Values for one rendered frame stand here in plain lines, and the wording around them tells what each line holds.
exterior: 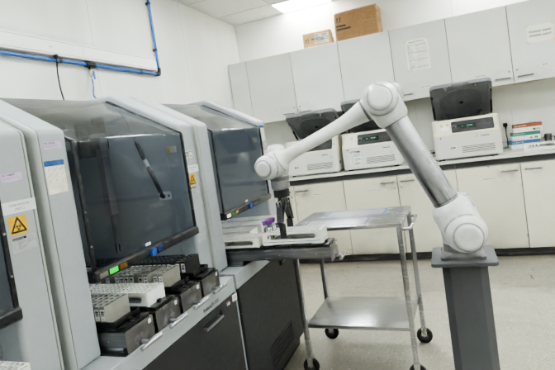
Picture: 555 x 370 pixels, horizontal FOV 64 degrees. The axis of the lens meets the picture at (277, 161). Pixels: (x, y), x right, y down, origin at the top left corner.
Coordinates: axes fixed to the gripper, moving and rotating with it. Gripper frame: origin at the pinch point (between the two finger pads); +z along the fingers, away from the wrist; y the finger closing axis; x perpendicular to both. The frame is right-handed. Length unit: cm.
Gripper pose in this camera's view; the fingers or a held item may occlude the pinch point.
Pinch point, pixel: (286, 230)
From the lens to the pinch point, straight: 215.9
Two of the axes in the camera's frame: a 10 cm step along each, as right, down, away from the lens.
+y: 3.4, -1.0, 9.3
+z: 1.4, 9.9, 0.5
